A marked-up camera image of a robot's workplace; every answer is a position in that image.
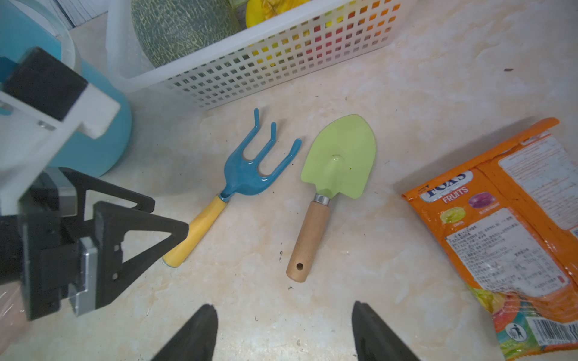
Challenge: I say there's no teal rake yellow handle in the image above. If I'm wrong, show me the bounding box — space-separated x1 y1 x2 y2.
163 108 302 268

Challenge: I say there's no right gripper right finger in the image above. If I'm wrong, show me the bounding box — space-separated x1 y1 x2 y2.
352 301 419 361

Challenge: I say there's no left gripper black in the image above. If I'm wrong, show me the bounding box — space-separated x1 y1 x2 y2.
1 47 189 320

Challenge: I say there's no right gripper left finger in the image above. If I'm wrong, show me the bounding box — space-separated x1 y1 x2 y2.
152 304 218 361

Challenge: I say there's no light blue plastic bucket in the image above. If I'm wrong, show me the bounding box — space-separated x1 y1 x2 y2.
1 1 132 177

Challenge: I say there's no white plastic basket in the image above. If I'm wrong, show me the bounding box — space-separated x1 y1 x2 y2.
106 1 415 110

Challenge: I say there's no yellow bell pepper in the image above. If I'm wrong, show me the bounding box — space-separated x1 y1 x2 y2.
246 0 309 20

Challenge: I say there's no orange candy bag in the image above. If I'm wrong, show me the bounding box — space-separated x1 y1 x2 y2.
404 117 577 360

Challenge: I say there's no netted green melon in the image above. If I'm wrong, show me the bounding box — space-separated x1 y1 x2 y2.
130 0 242 68

